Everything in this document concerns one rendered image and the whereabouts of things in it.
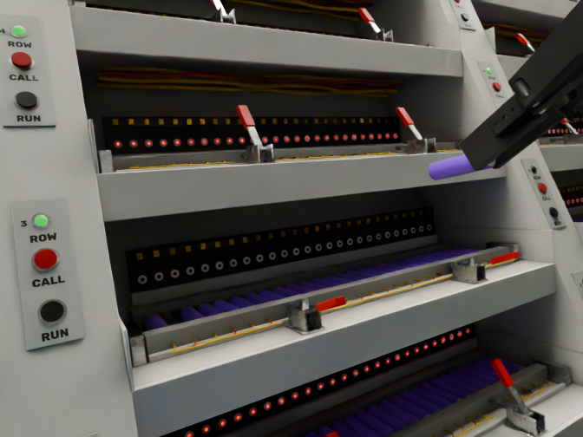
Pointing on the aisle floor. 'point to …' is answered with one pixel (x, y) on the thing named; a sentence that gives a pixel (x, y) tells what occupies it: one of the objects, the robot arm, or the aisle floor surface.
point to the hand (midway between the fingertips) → (508, 131)
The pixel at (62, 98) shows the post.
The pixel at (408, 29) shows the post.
